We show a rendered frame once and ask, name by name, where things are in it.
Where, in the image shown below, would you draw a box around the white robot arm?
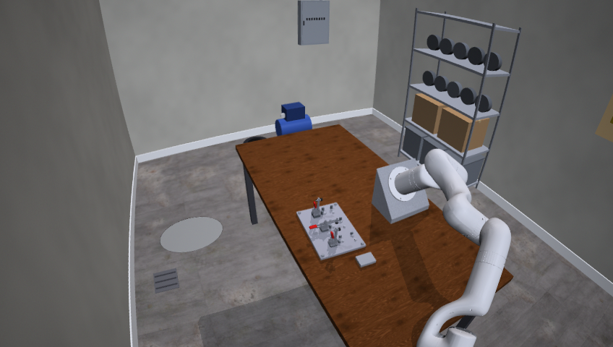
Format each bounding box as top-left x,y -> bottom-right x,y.
388,149 -> 511,347

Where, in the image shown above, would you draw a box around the black toggle clamp with red handle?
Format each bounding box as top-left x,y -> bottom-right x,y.
328,227 -> 341,248

